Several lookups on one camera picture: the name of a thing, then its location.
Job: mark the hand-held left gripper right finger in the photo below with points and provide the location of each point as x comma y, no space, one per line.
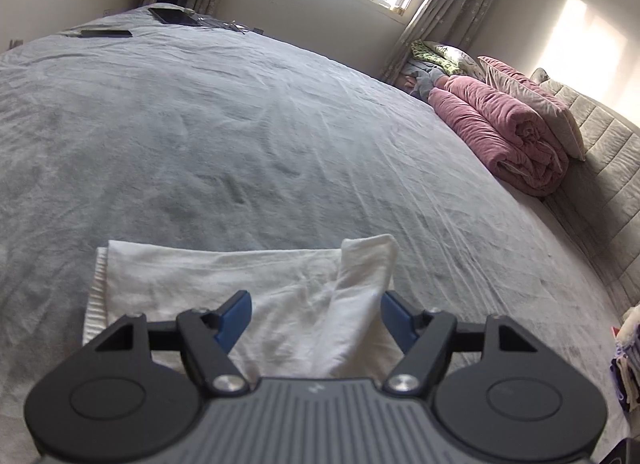
400,316

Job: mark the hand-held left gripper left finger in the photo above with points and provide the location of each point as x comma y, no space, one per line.
236,316

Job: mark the white long-sleeve shirt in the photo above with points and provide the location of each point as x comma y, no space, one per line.
300,304

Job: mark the stack of folded clothes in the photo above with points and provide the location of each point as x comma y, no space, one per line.
627,364

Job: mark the grey bed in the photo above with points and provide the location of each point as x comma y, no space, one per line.
225,143

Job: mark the pink folded quilt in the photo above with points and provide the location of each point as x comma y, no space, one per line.
500,133

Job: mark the grey-blue cloth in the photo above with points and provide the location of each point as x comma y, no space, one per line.
425,83

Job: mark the grey quilted headboard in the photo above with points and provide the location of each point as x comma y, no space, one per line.
605,183

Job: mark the grey pink pillow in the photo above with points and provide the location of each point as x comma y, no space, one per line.
535,103

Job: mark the green floral pillow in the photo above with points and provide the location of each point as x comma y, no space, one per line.
440,56

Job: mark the black phone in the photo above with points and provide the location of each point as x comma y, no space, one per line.
105,33

